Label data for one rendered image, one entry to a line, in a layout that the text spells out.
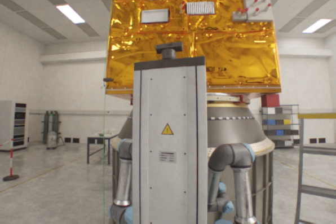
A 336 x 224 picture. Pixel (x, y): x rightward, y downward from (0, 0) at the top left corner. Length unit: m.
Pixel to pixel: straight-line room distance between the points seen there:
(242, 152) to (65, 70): 9.15
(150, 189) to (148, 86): 0.47
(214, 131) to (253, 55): 0.92
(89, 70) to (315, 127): 11.27
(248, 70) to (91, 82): 7.56
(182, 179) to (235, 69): 1.33
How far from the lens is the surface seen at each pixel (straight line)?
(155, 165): 0.75
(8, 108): 8.22
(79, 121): 8.62
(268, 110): 7.62
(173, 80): 0.71
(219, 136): 1.52
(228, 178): 1.55
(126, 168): 1.11
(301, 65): 9.56
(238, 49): 1.87
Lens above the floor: 1.53
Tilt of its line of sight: 6 degrees up
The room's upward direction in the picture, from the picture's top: straight up
